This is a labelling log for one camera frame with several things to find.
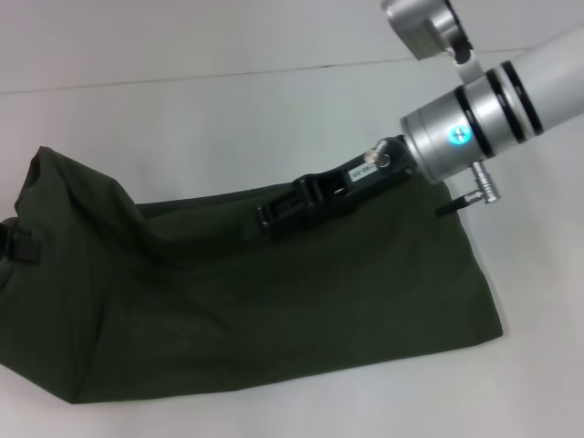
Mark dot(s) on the dark green FREE t-shirt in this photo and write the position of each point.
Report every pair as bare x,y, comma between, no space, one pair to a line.
228,296

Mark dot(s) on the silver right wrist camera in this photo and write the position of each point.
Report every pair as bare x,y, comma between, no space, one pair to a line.
424,25

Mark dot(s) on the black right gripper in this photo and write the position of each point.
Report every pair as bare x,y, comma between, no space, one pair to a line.
360,180

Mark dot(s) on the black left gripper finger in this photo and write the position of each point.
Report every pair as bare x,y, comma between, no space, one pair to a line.
23,242

